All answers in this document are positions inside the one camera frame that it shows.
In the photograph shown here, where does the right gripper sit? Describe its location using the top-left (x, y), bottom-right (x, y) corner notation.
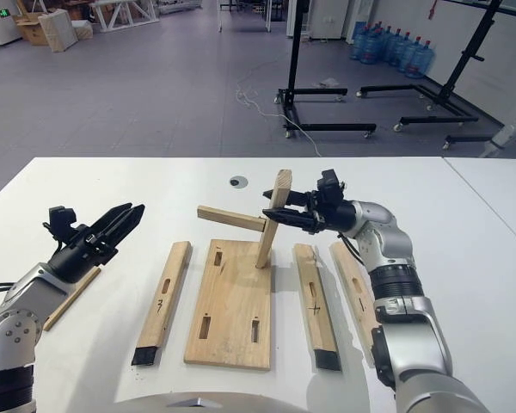
top-left (261, 188), bottom-right (356, 236)

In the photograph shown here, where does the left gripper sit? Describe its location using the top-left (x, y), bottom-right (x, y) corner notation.
top-left (46, 203), bottom-right (146, 284)

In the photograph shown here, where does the wooden leg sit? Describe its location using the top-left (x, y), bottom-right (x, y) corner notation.
top-left (292, 243), bottom-right (342, 373)
top-left (329, 241), bottom-right (378, 367)
top-left (131, 241), bottom-right (194, 368)
top-left (255, 169), bottom-right (294, 270)

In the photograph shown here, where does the wooden cross bar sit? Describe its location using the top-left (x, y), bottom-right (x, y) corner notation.
top-left (196, 205), bottom-right (269, 234)

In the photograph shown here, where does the thin wooden bar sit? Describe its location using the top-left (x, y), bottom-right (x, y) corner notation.
top-left (42, 266), bottom-right (102, 333)

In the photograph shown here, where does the wooden seat board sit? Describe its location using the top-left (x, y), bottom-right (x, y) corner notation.
top-left (183, 238), bottom-right (273, 372)

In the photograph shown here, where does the black wheeled rack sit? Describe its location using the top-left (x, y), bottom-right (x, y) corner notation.
top-left (355, 0), bottom-right (505, 151)
top-left (273, 0), bottom-right (378, 139)

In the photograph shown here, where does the blue water jug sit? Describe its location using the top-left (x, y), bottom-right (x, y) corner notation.
top-left (349, 24), bottom-right (370, 62)
top-left (410, 40), bottom-right (435, 80)
top-left (359, 28), bottom-right (384, 66)
top-left (397, 35), bottom-right (422, 74)
top-left (384, 28), bottom-right (408, 68)

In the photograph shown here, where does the robot body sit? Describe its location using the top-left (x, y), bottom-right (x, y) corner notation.
top-left (110, 379), bottom-right (397, 413)

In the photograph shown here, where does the brown cardboard box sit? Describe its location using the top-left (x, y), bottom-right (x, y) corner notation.
top-left (14, 9), bottom-right (53, 46)

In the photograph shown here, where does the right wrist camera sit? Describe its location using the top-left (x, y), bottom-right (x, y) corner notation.
top-left (315, 170), bottom-right (346, 204)

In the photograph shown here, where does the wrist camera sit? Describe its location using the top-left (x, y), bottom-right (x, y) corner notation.
top-left (315, 170), bottom-right (346, 204)
top-left (42, 206), bottom-right (79, 240)

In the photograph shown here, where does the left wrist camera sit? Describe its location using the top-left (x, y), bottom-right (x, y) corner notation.
top-left (42, 206), bottom-right (79, 240)

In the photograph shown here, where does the white floor cable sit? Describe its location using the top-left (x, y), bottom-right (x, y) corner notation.
top-left (234, 64), bottom-right (324, 157)

